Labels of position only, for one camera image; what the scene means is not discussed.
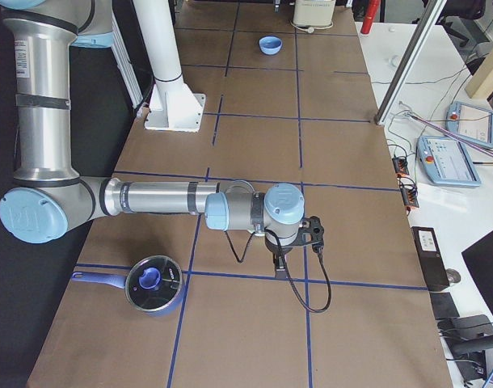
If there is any black power supply box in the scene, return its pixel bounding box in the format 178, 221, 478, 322
411, 226, 449, 292

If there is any red cylinder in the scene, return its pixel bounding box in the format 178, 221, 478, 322
360, 0, 381, 36

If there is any black desk stand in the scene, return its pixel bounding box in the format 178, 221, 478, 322
437, 314, 493, 366

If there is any orange black connector block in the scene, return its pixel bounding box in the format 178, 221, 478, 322
399, 183, 419, 210
392, 157, 410, 178

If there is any near teach pendant tablet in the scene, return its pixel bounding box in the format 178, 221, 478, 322
417, 136, 482, 188

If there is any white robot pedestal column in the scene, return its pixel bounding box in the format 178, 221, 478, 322
133, 0, 206, 133

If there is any cream white appliance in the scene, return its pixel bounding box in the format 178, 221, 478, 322
292, 0, 336, 28

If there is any aluminium frame post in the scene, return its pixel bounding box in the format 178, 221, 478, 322
374, 0, 447, 125

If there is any blue bowl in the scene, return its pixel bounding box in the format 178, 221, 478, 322
259, 36, 283, 56

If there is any black monitor corner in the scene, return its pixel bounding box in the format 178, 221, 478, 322
462, 230, 493, 315

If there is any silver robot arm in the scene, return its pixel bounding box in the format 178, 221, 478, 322
0, 1, 305, 264

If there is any far teach pendant tablet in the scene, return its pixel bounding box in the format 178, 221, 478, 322
445, 101, 493, 150

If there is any blue saucepan with glass lid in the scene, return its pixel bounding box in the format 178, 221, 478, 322
71, 255, 187, 317

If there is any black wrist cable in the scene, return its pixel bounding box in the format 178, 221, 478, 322
224, 230, 332, 314

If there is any teach pendant tablet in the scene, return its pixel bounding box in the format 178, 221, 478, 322
445, 101, 493, 150
417, 136, 482, 188

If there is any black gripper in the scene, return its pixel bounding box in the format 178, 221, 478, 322
270, 245, 288, 278

